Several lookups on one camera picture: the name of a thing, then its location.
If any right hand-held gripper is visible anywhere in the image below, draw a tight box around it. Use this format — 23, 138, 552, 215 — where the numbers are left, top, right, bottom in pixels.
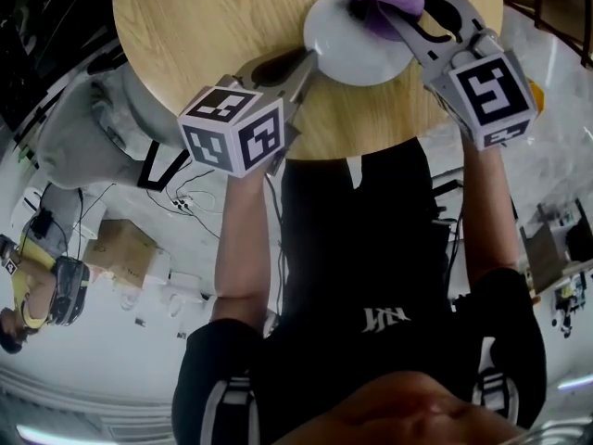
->
377, 0, 541, 152

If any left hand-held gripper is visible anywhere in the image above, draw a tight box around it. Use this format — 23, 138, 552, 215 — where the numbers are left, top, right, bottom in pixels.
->
177, 46, 322, 179

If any white plate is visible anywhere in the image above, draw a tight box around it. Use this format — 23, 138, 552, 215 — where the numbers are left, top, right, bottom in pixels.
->
302, 0, 415, 87

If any person's left forearm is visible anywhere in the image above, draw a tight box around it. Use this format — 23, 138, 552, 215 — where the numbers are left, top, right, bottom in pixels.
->
210, 167, 275, 328

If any person's right forearm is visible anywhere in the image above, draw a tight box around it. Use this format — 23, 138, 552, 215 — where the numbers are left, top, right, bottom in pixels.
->
458, 130, 520, 291

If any dark wooden chair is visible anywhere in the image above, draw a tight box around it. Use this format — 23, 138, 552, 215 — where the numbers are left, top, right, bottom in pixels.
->
502, 0, 593, 70

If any orange object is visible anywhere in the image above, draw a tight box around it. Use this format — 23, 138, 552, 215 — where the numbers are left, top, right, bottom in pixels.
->
526, 79, 546, 121

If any person's black shirt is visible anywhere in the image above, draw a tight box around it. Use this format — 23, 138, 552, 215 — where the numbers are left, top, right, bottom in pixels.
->
170, 135, 549, 445

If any grey upholstered chair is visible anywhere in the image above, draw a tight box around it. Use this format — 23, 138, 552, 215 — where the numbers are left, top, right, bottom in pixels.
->
35, 65, 192, 192

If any cardboard box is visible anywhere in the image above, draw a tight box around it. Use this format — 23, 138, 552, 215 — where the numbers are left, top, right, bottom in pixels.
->
82, 219, 164, 290

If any person's chin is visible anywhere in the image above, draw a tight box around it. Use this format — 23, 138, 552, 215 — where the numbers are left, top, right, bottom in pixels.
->
277, 371, 532, 445

